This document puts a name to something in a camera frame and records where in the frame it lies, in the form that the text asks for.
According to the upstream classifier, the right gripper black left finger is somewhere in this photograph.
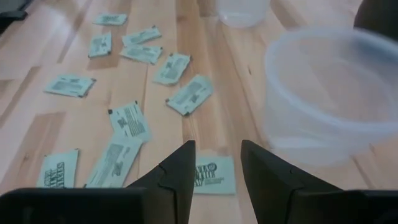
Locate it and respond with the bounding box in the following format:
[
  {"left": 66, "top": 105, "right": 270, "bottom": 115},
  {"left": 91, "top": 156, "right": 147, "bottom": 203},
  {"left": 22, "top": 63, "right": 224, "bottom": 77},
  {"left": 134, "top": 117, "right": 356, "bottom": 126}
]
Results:
[{"left": 127, "top": 139, "right": 197, "bottom": 224}]

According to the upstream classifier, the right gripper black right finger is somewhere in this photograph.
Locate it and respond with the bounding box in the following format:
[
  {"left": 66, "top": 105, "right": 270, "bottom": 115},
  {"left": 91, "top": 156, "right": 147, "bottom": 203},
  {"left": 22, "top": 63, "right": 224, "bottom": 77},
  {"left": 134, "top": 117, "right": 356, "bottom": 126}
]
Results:
[{"left": 241, "top": 139, "right": 343, "bottom": 224}]

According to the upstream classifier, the green stevia sweetener packet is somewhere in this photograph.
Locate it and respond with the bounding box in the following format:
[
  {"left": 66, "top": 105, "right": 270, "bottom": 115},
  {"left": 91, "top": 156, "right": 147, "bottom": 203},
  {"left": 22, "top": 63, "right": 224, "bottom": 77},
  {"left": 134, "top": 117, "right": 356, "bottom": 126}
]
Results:
[
  {"left": 84, "top": 134, "right": 144, "bottom": 189},
  {"left": 108, "top": 100, "right": 153, "bottom": 143},
  {"left": 165, "top": 74, "right": 215, "bottom": 117},
  {"left": 152, "top": 52, "right": 192, "bottom": 86},
  {"left": 88, "top": 31, "right": 113, "bottom": 59},
  {"left": 193, "top": 155, "right": 237, "bottom": 196},
  {"left": 36, "top": 148, "right": 80, "bottom": 189},
  {"left": 92, "top": 12, "right": 129, "bottom": 27},
  {"left": 43, "top": 73, "right": 97, "bottom": 98},
  {"left": 121, "top": 26, "right": 163, "bottom": 47},
  {"left": 119, "top": 44, "right": 164, "bottom": 65}
]

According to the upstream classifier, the clear plastic tub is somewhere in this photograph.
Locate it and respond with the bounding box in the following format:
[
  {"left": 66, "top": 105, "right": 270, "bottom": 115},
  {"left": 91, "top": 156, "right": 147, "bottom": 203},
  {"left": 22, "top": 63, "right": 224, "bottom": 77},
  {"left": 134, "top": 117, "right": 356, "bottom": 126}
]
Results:
[
  {"left": 262, "top": 27, "right": 398, "bottom": 166},
  {"left": 215, "top": 0, "right": 272, "bottom": 29}
]

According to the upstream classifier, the black round cup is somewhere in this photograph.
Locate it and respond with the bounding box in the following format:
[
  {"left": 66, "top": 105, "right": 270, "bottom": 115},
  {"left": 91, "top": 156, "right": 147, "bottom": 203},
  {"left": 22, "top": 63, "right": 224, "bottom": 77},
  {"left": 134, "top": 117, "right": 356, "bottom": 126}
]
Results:
[{"left": 353, "top": 0, "right": 398, "bottom": 43}]

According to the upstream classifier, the black table end frame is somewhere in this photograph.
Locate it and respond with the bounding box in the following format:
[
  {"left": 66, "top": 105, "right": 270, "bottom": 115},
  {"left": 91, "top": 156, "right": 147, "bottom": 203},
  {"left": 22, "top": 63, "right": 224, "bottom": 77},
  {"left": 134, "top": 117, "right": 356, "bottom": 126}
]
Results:
[{"left": 0, "top": 0, "right": 34, "bottom": 34}]

